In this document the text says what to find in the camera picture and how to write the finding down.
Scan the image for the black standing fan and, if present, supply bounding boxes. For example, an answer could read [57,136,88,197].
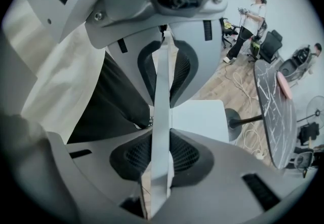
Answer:
[305,95,324,130]

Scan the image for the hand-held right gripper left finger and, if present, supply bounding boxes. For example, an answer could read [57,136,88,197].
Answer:
[47,126,153,224]

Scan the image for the black office chair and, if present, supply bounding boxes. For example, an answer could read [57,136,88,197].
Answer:
[259,29,284,64]
[219,17,240,49]

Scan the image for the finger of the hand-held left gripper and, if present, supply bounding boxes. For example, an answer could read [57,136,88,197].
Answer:
[168,18,221,108]

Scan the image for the black bag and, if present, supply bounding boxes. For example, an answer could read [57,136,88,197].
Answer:
[298,121,320,145]

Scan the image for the person's cream t-shirt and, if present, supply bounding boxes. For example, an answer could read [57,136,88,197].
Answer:
[21,24,108,130]

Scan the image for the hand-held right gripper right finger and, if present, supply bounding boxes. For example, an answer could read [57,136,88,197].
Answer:
[156,127,312,224]

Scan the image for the pink round plate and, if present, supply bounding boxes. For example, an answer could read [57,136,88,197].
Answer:
[276,70,294,101]

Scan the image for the black marble round table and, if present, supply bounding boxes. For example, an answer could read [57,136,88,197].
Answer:
[224,59,297,170]

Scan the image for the person's black trousers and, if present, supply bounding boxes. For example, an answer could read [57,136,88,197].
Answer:
[67,50,152,144]

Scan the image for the white power cable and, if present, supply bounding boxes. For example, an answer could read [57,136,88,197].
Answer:
[243,96,265,160]

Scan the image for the white wooden chair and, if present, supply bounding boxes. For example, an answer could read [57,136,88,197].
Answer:
[140,24,230,221]

